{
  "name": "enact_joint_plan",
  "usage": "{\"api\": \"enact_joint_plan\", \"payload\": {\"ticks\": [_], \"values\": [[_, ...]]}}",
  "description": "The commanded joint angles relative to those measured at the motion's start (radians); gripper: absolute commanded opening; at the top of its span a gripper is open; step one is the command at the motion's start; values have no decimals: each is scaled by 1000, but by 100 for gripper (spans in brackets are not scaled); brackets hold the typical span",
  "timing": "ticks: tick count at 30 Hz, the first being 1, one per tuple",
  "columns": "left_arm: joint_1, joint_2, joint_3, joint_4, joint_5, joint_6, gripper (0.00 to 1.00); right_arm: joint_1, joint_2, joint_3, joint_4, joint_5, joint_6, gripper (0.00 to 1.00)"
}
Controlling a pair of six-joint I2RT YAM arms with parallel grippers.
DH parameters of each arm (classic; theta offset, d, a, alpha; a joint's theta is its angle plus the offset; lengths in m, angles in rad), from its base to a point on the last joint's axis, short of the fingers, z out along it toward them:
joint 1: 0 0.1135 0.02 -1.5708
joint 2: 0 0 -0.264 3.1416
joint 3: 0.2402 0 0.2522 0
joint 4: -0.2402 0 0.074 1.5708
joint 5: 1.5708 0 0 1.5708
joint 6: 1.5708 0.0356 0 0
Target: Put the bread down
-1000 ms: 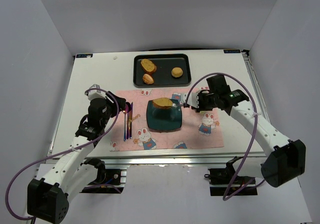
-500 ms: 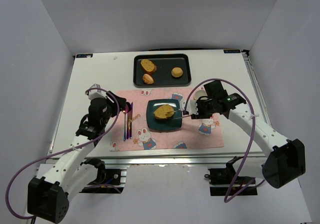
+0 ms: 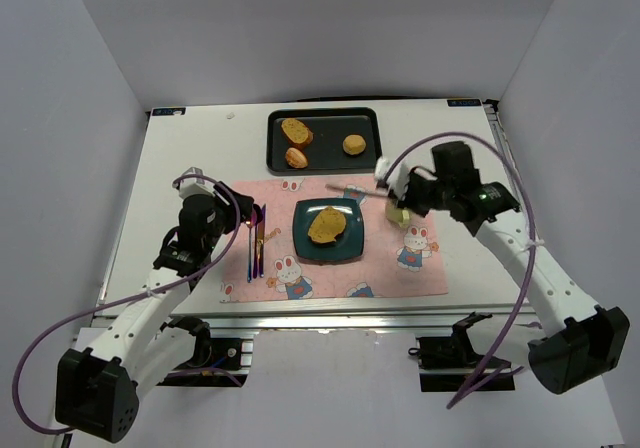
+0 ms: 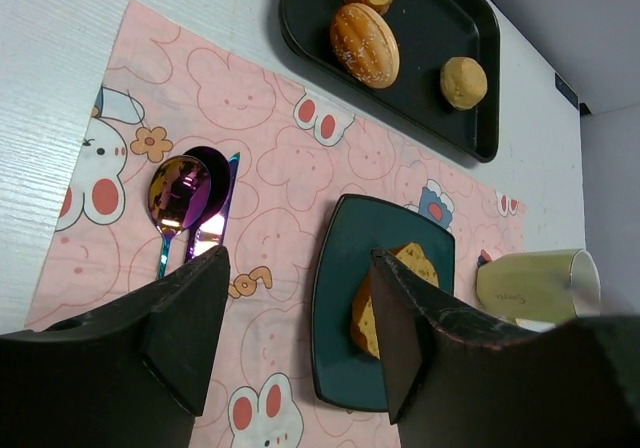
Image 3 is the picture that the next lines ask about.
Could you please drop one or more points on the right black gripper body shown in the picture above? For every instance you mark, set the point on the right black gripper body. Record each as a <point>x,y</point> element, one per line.
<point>410,194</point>

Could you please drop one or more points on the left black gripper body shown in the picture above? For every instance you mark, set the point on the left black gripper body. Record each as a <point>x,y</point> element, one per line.
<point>239,208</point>

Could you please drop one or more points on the bread slice top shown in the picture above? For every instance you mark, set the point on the bread slice top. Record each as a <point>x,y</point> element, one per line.
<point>328,224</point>

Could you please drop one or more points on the bread slice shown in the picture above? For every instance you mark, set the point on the bread slice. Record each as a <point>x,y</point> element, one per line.
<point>296,133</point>
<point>328,224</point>

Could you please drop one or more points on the metal food tongs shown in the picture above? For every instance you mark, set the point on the metal food tongs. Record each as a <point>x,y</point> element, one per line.
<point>366,193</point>

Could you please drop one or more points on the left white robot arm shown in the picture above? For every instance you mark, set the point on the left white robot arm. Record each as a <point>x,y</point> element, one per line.
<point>99,389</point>

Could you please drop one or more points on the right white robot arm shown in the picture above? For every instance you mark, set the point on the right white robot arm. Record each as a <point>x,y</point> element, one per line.
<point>582,340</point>

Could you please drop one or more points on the bread slice bottom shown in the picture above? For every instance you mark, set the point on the bread slice bottom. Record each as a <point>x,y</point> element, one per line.
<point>296,133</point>

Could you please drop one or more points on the iridescent knife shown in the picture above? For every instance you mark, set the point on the iridescent knife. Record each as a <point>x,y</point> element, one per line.
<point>260,238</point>

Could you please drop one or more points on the pale green mug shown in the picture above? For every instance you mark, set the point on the pale green mug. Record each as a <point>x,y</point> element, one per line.
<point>399,216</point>

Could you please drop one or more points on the small oval sesame bun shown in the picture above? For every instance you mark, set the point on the small oval sesame bun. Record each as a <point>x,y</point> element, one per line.
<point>295,158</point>

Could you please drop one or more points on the pink bunny placemat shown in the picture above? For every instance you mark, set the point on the pink bunny placemat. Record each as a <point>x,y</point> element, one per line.
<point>395,263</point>

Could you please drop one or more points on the black baking tray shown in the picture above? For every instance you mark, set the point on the black baking tray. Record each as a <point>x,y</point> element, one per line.
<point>325,154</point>

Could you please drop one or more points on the dark green square plate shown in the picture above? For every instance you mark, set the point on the dark green square plate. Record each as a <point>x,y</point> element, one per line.
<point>348,247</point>

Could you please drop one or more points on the round yellow bun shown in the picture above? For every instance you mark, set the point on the round yellow bun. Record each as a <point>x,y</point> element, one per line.
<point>354,144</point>

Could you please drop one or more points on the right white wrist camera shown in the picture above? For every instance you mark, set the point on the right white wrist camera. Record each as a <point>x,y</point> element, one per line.
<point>393,177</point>

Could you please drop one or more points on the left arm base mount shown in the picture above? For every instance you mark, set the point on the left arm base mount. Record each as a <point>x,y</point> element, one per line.
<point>215,362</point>

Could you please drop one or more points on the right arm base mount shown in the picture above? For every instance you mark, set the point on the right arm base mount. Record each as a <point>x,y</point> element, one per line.
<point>444,366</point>

